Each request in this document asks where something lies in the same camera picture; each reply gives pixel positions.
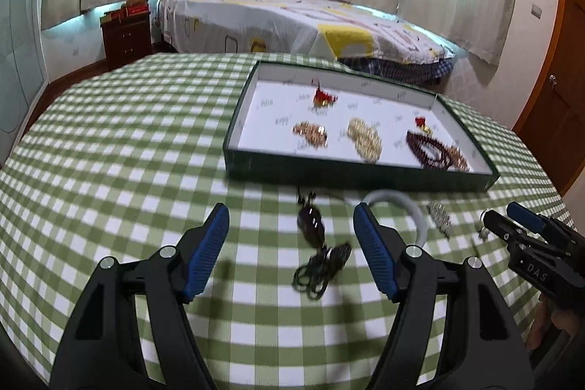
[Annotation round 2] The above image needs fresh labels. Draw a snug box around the white pearl necklace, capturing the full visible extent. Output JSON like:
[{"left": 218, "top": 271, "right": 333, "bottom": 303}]
[{"left": 346, "top": 117, "right": 385, "bottom": 163}]

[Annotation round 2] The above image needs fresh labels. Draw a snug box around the frosted glass sliding wardrobe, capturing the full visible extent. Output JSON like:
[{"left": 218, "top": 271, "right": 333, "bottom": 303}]
[{"left": 0, "top": 0, "right": 52, "bottom": 136}]

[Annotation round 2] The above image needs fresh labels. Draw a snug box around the blue plaid bed skirt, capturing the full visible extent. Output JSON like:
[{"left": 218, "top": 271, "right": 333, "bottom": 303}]
[{"left": 340, "top": 56, "right": 455, "bottom": 87}]

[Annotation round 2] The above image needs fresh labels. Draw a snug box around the amber bead bracelet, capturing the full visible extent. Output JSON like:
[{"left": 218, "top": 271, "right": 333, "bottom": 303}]
[{"left": 445, "top": 144, "right": 472, "bottom": 172}]

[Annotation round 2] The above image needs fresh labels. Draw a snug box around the brown wooden door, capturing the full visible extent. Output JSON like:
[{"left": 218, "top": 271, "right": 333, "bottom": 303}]
[{"left": 511, "top": 0, "right": 585, "bottom": 200}]

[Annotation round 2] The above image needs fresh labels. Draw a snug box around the red tassel gold ornament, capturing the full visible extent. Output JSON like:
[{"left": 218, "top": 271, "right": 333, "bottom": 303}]
[{"left": 310, "top": 76, "right": 340, "bottom": 110}]

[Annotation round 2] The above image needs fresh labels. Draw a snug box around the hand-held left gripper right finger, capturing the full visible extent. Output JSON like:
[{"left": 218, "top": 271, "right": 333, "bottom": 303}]
[{"left": 354, "top": 202, "right": 535, "bottom": 390}]

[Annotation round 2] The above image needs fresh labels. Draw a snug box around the wooden bed with patterned sheet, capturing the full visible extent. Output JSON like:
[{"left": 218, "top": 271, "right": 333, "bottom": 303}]
[{"left": 155, "top": 0, "right": 458, "bottom": 87}]

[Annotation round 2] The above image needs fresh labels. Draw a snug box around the dark red bead bracelet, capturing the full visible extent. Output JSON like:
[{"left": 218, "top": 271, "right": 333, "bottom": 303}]
[{"left": 406, "top": 131, "right": 454, "bottom": 170}]

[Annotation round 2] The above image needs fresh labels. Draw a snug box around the gold coin bracelet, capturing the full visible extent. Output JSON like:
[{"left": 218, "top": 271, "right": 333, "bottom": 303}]
[{"left": 292, "top": 120, "right": 330, "bottom": 149}]

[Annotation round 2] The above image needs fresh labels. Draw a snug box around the black pendant cord necklace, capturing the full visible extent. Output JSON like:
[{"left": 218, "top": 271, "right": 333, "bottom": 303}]
[{"left": 292, "top": 188, "right": 354, "bottom": 300}]

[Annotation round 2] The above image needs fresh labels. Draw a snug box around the dark wooden nightstand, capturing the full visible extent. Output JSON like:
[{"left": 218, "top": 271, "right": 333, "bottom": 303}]
[{"left": 100, "top": 12, "right": 153, "bottom": 72}]

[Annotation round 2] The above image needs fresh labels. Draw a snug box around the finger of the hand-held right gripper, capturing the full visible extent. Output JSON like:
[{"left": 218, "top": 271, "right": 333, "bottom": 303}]
[
  {"left": 506, "top": 201, "right": 546, "bottom": 236},
  {"left": 483, "top": 210, "right": 524, "bottom": 243}
]

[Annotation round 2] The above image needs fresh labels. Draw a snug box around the pale green jade bangle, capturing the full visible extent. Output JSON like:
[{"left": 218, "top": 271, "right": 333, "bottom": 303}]
[{"left": 365, "top": 189, "right": 430, "bottom": 250}]

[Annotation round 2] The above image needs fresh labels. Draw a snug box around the green checkered tablecloth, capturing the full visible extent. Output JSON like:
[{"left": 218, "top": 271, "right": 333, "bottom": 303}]
[{"left": 0, "top": 51, "right": 577, "bottom": 390}]

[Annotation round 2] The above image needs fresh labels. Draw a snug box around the person's right hand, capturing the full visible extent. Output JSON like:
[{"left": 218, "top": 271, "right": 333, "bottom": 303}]
[{"left": 525, "top": 304, "right": 577, "bottom": 352}]

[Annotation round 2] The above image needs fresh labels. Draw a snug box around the dark green shallow box tray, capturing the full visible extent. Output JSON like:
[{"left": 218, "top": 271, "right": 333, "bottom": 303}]
[{"left": 222, "top": 60, "right": 502, "bottom": 193}]

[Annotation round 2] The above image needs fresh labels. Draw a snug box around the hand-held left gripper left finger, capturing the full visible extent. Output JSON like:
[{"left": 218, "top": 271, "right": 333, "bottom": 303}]
[{"left": 48, "top": 202, "right": 230, "bottom": 390}]

